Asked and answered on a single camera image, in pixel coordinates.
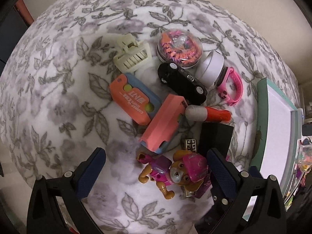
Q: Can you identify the pink kids smartwatch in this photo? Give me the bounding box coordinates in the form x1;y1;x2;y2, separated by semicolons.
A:
216;66;243;106

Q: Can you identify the red glue tube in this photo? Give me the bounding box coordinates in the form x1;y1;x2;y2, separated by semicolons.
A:
185;105;231;123

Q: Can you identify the teal white box lid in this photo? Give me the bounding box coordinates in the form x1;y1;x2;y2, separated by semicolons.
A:
243;77;305;222

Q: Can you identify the clear ball with pink bands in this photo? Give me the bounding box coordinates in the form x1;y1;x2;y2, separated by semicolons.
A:
157;28;203;69

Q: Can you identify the floral grey white blanket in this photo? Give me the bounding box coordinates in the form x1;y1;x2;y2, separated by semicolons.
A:
1;0;300;233

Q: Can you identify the black toy car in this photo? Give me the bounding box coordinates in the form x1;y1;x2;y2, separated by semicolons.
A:
157;62;207;106

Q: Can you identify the orange blue carrot knife toy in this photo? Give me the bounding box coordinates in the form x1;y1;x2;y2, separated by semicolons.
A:
109;74;161;126

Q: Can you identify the pink blue folding toy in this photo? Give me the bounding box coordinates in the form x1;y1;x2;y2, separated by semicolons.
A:
140;94;188;154

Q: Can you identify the pink puppy toy figure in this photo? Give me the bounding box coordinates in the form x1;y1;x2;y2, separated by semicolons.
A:
137;150;208;200

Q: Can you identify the black power adapter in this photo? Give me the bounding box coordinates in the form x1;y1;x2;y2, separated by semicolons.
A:
197;122;234;158

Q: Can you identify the cream hair claw clip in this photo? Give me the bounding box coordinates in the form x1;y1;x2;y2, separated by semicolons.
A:
113;33;152;74

